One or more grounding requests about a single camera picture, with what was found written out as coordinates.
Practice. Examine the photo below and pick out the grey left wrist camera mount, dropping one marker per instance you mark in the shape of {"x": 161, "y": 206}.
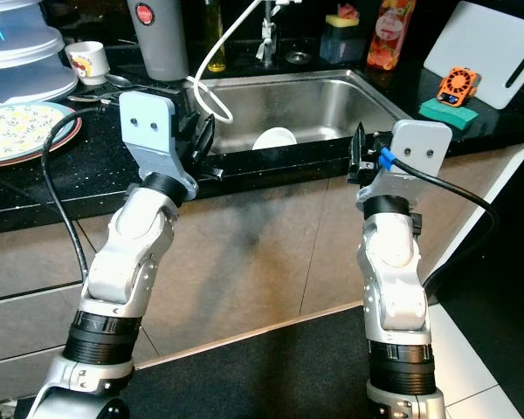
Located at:
{"x": 144, "y": 131}

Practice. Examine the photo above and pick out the steel spoon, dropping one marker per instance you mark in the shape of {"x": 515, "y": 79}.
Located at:
{"x": 87, "y": 96}
{"x": 118, "y": 80}

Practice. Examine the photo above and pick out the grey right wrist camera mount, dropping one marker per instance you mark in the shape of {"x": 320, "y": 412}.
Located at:
{"x": 419, "y": 144}

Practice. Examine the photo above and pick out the red scrubber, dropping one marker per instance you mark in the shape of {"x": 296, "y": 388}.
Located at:
{"x": 348, "y": 10}

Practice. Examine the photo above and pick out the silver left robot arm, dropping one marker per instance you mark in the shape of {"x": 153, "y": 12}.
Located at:
{"x": 122, "y": 253}

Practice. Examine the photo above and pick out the white printed mug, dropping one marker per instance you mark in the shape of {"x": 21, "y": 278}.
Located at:
{"x": 86, "y": 63}

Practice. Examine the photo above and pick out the black floor mat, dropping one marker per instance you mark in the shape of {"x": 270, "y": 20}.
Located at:
{"x": 253, "y": 367}

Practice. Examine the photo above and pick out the beige base cabinet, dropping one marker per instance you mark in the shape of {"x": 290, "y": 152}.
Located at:
{"x": 279, "y": 236}

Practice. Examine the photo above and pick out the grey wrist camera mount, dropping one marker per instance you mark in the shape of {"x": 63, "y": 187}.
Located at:
{"x": 419, "y": 144}
{"x": 144, "y": 131}

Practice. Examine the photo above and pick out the orange dish soap bottle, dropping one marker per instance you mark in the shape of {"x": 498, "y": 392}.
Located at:
{"x": 389, "y": 39}

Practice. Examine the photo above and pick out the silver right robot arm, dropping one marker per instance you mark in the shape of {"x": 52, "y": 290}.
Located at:
{"x": 389, "y": 262}

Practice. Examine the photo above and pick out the yellow sponge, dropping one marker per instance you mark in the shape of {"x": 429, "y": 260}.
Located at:
{"x": 341, "y": 21}

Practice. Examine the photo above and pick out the stainless steel sink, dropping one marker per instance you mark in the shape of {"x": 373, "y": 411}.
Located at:
{"x": 332, "y": 100}

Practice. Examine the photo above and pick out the green sponge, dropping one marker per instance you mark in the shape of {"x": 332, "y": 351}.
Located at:
{"x": 441, "y": 113}

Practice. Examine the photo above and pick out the white cutting board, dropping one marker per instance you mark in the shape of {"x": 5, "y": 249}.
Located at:
{"x": 489, "y": 44}

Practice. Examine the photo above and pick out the yellow oil bottle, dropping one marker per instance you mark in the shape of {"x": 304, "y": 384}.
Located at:
{"x": 215, "y": 44}

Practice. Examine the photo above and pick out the taped faucet with white head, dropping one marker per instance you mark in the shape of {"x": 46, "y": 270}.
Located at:
{"x": 268, "y": 39}

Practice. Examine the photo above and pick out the dark sponge holder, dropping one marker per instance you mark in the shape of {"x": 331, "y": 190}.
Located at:
{"x": 341, "y": 45}

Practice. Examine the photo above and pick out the white bowl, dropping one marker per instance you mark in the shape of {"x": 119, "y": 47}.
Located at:
{"x": 275, "y": 138}

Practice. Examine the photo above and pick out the grey tumbler with red logo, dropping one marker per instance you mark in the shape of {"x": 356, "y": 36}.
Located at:
{"x": 159, "y": 44}

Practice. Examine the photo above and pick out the white stacked kitchen appliance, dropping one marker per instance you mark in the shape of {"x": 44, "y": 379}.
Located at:
{"x": 26, "y": 70}

